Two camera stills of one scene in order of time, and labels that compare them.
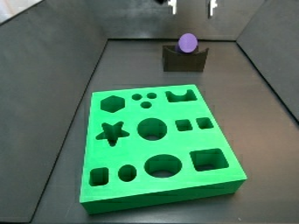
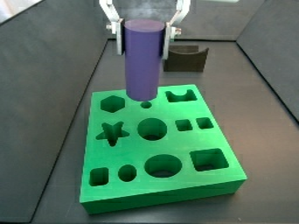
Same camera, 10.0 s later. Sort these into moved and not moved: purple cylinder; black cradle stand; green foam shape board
Moved: purple cylinder
Not moved: green foam shape board; black cradle stand
